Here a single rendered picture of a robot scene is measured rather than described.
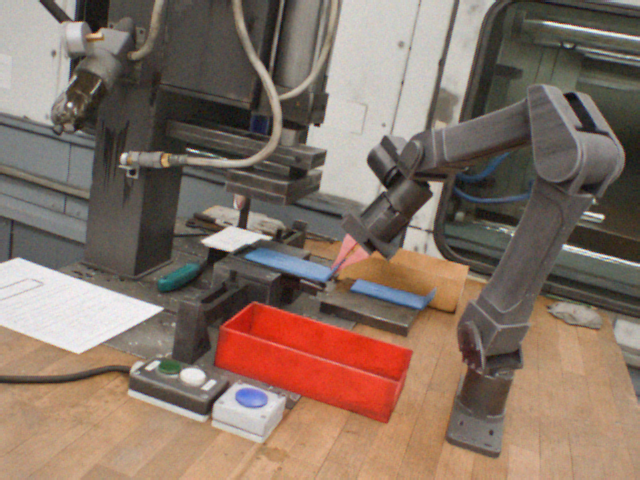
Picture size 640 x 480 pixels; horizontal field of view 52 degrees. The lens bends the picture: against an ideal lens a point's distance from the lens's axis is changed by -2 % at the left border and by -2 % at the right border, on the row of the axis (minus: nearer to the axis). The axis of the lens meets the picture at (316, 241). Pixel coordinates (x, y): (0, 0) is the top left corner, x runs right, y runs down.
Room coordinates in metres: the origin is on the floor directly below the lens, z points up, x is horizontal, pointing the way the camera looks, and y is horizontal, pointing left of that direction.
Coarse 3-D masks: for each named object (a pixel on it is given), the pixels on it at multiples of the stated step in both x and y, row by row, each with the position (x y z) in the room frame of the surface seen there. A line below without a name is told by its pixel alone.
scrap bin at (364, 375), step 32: (256, 320) 0.94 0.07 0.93; (288, 320) 0.92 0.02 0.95; (224, 352) 0.83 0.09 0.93; (256, 352) 0.81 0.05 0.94; (288, 352) 0.80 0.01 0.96; (320, 352) 0.91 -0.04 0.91; (352, 352) 0.90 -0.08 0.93; (384, 352) 0.89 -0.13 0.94; (288, 384) 0.80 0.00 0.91; (320, 384) 0.79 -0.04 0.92; (352, 384) 0.78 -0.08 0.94; (384, 384) 0.77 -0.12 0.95; (384, 416) 0.77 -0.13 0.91
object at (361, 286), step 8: (360, 280) 1.25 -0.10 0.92; (352, 288) 1.19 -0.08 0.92; (360, 288) 1.20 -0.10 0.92; (368, 288) 1.21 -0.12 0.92; (384, 288) 1.23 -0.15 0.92; (392, 288) 1.24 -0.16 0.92; (376, 296) 1.18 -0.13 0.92; (384, 296) 1.18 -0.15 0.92; (392, 296) 1.19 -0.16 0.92; (400, 296) 1.20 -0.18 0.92; (408, 296) 1.21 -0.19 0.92; (416, 296) 1.22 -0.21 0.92; (432, 296) 1.16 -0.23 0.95; (408, 304) 1.17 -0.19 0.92; (416, 304) 1.17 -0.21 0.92; (424, 304) 1.16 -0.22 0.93
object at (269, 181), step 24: (168, 120) 1.10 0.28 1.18; (192, 120) 1.17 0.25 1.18; (288, 120) 1.07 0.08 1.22; (216, 144) 1.08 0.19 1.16; (240, 144) 1.07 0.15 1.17; (264, 144) 1.06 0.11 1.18; (288, 144) 1.07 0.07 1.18; (264, 168) 1.05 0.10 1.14; (288, 168) 1.04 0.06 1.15; (312, 168) 1.05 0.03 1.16; (240, 192) 0.99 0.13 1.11; (264, 192) 0.99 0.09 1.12; (288, 192) 0.98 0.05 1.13; (312, 192) 1.11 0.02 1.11
